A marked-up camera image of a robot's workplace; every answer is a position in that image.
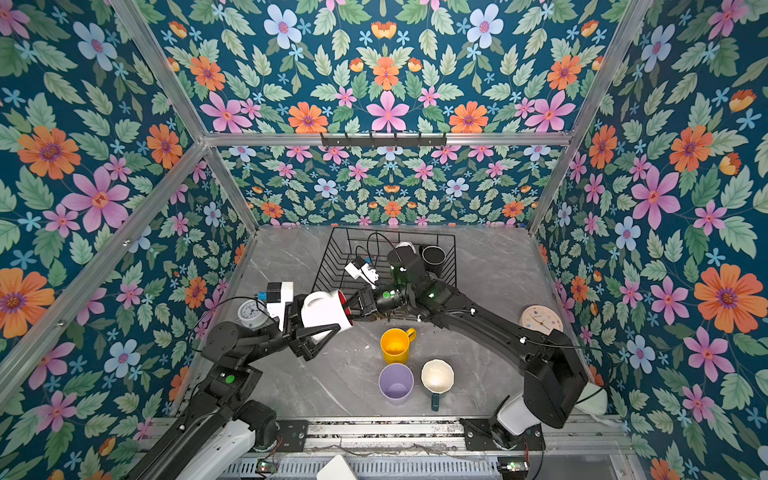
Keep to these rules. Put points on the lavender cup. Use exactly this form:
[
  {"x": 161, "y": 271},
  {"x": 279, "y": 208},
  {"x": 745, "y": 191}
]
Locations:
[{"x": 396, "y": 382}]

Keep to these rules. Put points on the yellow mug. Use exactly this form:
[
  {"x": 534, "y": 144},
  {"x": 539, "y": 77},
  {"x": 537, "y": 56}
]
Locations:
[{"x": 395, "y": 345}]

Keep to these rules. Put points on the white faceted mug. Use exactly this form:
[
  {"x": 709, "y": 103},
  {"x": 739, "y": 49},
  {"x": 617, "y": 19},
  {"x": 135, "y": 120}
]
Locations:
[{"x": 406, "y": 244}]

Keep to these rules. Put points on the black wire dish rack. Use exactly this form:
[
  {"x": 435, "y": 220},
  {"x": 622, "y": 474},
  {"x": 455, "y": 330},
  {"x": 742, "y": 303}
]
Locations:
[{"x": 378, "y": 247}]

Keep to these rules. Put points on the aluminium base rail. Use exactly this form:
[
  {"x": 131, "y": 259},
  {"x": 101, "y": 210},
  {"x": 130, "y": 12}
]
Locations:
[{"x": 581, "y": 435}]

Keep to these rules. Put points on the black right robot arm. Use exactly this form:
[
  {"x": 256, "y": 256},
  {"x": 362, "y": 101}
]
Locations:
[{"x": 553, "y": 374}]

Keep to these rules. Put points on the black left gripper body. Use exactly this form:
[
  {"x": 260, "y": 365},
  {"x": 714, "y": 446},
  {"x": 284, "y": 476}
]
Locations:
[{"x": 292, "y": 326}]

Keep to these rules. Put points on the black wall hook rail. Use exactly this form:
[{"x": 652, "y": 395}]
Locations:
[{"x": 371, "y": 140}]

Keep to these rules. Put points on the black mug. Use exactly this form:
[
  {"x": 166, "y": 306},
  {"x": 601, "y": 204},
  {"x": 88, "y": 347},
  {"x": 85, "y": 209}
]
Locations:
[{"x": 434, "y": 259}]

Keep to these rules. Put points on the red white mug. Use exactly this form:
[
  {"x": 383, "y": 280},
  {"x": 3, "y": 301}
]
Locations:
[{"x": 325, "y": 308}]

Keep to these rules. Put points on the white green mug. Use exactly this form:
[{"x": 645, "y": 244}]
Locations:
[{"x": 438, "y": 377}]

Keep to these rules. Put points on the mint green case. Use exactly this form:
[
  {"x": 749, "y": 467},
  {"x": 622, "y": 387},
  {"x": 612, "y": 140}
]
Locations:
[{"x": 593, "y": 400}]

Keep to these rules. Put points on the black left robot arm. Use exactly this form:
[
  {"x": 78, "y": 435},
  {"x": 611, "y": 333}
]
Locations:
[{"x": 221, "y": 421}]

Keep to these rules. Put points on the white alarm clock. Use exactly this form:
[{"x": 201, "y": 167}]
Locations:
[{"x": 251, "y": 314}]

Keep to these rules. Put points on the beige round plate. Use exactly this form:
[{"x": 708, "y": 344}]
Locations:
[{"x": 541, "y": 319}]

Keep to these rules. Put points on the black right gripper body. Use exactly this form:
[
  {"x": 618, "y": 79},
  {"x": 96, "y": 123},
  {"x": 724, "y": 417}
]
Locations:
[{"x": 371, "y": 300}]

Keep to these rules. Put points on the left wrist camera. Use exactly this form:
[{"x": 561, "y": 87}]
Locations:
[{"x": 276, "y": 297}]

